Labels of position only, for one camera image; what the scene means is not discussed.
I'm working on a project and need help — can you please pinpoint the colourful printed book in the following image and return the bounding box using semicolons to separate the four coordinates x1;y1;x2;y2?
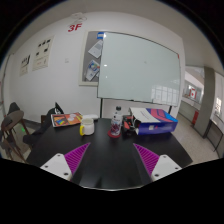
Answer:
50;111;84;129

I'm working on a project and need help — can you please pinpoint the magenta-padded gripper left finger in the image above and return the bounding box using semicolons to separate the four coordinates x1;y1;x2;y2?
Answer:
39;142;92;183

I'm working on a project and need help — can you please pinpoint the grey notice board with papers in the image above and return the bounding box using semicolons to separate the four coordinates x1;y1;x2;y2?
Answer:
78;30;105;87

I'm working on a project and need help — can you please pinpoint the large white wall poster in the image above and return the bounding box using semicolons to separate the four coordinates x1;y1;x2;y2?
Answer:
32;35;55;72

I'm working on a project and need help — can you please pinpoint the clear bottle with black cap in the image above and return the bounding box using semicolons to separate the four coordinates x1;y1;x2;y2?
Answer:
110;105;124;137

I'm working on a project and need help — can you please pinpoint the large whiteboard on stand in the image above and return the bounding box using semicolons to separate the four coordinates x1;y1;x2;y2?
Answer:
96;31;182;118

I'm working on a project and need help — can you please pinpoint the dark wooden chair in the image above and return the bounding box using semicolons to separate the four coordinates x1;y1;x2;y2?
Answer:
0;102;33;163

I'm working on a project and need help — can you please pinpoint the blue and white paper bag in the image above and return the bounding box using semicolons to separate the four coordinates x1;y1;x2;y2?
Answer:
128;106;179;136

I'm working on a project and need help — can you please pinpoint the white mug with yellow handle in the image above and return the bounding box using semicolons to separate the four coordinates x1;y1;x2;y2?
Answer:
78;117;96;137

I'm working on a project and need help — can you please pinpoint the small white wall poster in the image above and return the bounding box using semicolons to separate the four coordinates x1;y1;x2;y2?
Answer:
18;53;32;77

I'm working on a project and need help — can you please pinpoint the white oblong case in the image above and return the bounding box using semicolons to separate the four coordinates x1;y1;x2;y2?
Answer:
81;113;100;122

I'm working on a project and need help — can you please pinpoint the black bag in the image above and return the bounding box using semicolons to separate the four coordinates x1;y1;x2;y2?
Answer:
22;102;65;148

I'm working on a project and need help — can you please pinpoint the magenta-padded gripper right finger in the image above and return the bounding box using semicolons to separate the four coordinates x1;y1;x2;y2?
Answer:
132;142;183;183

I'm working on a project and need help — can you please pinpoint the black and red tool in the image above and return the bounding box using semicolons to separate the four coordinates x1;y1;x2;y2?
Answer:
121;114;138;133

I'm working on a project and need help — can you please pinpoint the flat round red coaster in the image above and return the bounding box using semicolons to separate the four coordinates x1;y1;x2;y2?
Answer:
106;128;123;139

